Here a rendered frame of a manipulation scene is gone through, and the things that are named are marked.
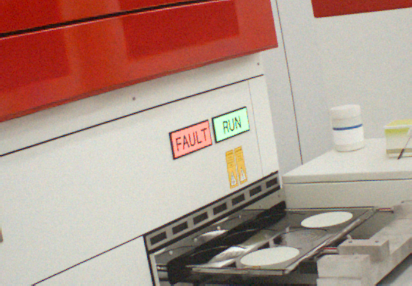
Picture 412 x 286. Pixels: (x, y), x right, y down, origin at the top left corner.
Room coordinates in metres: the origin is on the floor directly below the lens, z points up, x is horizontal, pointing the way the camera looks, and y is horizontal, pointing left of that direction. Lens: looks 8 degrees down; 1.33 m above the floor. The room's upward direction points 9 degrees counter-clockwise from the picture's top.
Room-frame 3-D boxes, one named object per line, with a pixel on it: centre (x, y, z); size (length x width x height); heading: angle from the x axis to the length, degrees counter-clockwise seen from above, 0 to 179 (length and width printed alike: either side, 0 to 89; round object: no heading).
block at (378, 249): (1.40, -0.22, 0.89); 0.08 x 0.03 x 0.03; 55
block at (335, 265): (1.34, -0.18, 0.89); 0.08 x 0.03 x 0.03; 55
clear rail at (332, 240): (1.50, -0.19, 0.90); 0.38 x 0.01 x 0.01; 145
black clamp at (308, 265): (1.37, -0.13, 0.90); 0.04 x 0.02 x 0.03; 55
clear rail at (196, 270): (1.45, 0.06, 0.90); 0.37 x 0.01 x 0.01; 55
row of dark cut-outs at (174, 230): (1.62, 0.00, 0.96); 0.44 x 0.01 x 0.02; 145
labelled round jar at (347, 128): (1.96, -0.31, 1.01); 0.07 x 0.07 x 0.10
